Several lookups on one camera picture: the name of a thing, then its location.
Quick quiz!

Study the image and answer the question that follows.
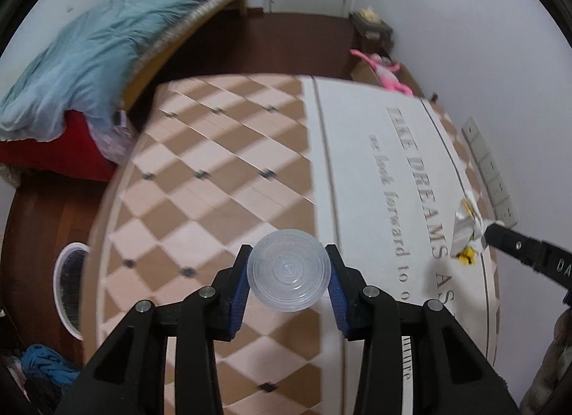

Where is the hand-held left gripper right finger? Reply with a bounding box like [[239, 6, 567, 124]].
[[325, 243, 519, 415]]

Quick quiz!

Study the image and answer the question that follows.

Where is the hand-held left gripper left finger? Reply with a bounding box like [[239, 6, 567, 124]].
[[56, 244, 253, 415]]

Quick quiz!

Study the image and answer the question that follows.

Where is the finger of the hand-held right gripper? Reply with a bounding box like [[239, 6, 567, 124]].
[[485, 222, 572, 295]]

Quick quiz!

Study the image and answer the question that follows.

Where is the clear plastic cup lid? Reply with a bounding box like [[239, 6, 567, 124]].
[[247, 228, 332, 312]]

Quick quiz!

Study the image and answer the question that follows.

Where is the yellow silver snack wrapper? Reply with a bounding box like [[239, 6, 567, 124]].
[[451, 194, 494, 266]]

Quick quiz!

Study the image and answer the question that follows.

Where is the white trash bin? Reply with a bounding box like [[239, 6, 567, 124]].
[[53, 242, 90, 341]]

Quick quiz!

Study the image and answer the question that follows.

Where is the person's right forearm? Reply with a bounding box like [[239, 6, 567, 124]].
[[518, 305, 572, 415]]

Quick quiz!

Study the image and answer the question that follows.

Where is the checkered printed tablecloth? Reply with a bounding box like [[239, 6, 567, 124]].
[[83, 74, 503, 415]]

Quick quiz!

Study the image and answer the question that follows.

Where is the blue cloth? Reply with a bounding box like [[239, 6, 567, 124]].
[[20, 344, 81, 386]]

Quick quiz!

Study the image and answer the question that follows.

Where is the pink plush toy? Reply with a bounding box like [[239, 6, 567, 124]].
[[350, 49, 414, 96]]

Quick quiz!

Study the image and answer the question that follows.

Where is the cardboard box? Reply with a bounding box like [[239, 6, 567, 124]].
[[351, 58, 425, 98]]

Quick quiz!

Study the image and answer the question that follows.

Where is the red bed sheet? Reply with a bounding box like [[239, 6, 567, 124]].
[[0, 110, 119, 183]]

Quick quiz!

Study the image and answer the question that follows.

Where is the wooden bed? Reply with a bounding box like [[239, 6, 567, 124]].
[[0, 0, 251, 188]]

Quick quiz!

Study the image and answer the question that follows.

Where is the light blue duvet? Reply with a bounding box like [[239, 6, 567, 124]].
[[0, 0, 246, 143]]

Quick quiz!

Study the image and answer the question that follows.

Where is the wall socket strip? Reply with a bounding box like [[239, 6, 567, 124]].
[[462, 117, 519, 226]]

